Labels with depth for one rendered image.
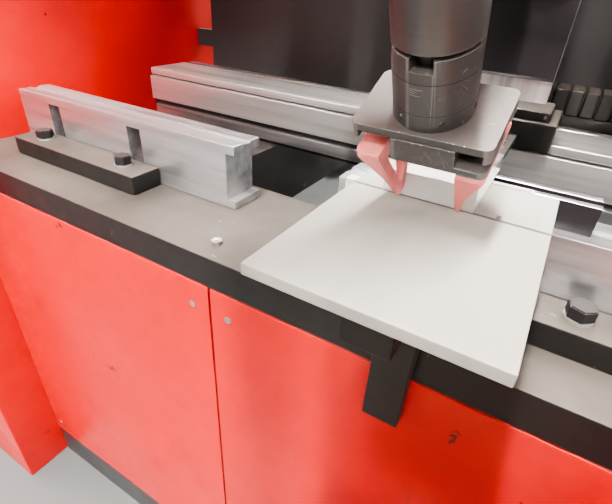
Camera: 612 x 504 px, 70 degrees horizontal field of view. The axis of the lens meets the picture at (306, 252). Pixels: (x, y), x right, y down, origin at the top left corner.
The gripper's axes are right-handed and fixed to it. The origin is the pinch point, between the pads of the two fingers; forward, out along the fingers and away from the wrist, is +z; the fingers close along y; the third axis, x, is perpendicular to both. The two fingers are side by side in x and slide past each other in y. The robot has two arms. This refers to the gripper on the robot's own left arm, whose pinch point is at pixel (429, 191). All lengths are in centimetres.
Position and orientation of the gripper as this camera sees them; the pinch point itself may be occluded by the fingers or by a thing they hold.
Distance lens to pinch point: 40.1
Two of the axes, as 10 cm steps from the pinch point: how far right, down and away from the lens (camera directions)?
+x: -4.9, 7.7, -4.1
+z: 1.9, 5.5, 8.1
